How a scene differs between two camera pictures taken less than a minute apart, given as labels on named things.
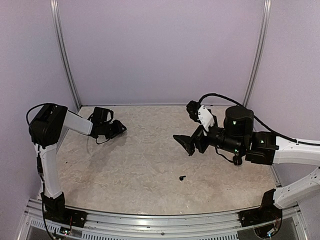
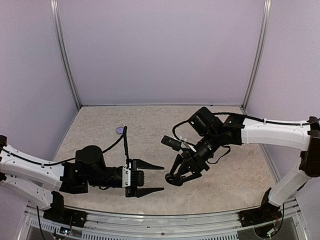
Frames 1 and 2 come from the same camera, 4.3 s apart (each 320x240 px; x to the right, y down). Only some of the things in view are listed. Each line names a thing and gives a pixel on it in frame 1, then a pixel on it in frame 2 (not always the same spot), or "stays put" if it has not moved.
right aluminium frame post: (263, 36) stays put
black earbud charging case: (237, 160) to (170, 178)
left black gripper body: (108, 131) to (129, 191)
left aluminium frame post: (64, 50) stays put
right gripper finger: (186, 142) to (179, 181)
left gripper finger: (119, 127) to (141, 164)
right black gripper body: (198, 137) to (199, 163)
